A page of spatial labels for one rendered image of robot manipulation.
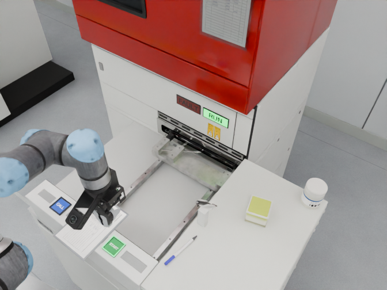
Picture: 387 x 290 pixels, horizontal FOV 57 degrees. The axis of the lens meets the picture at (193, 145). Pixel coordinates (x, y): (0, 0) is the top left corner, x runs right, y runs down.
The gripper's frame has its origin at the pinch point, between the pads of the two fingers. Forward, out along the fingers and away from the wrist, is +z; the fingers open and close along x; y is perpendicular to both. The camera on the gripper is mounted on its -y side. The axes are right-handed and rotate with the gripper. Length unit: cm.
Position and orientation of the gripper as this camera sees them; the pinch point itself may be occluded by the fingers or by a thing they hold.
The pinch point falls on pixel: (104, 225)
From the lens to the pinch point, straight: 110.4
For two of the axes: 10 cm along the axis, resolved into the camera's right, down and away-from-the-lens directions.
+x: -8.1, -4.3, 3.9
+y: 5.9, -6.0, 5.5
